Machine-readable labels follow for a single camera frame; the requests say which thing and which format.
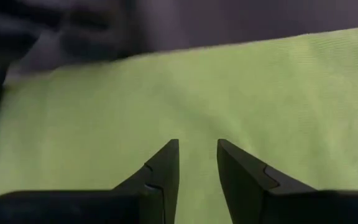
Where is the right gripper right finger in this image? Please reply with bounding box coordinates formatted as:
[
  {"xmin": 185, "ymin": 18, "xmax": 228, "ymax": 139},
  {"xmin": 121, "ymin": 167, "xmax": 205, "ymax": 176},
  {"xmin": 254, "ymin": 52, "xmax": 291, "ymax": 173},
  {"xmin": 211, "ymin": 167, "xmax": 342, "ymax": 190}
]
[{"xmin": 218, "ymin": 139, "xmax": 318, "ymax": 224}]

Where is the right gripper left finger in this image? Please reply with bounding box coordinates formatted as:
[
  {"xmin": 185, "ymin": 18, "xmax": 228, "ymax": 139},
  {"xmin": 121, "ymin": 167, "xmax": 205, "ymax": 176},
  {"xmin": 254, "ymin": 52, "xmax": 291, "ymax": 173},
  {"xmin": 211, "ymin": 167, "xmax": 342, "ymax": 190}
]
[{"xmin": 113, "ymin": 139, "xmax": 180, "ymax": 224}]

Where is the green microfibre towel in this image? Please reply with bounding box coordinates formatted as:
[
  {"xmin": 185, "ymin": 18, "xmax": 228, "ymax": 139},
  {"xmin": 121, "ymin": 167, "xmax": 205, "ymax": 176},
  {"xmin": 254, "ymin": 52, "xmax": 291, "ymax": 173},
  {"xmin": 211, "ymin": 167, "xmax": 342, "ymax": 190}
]
[{"xmin": 0, "ymin": 26, "xmax": 358, "ymax": 224}]

